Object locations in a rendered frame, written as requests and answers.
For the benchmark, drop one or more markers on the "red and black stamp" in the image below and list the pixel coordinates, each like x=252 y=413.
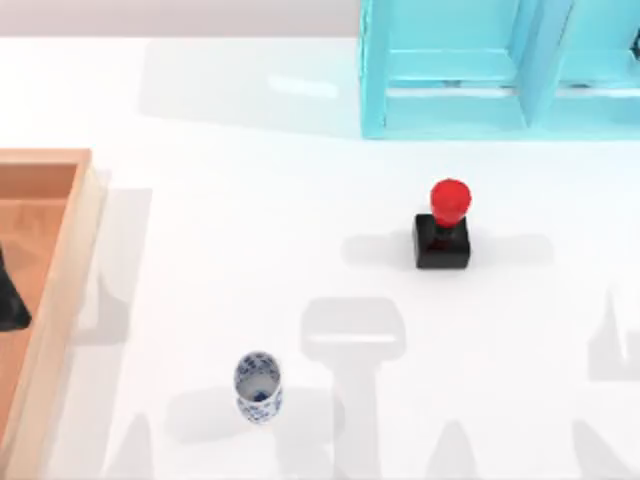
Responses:
x=442 y=240

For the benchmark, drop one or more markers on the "blue and white cup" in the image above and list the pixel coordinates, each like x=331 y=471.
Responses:
x=260 y=395

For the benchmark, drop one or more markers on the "light blue rack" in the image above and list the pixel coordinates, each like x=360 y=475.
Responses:
x=450 y=70

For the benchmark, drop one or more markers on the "salmon-coloured shallow box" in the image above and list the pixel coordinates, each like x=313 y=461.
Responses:
x=55 y=240

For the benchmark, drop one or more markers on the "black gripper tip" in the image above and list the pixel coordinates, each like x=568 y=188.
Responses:
x=10 y=305

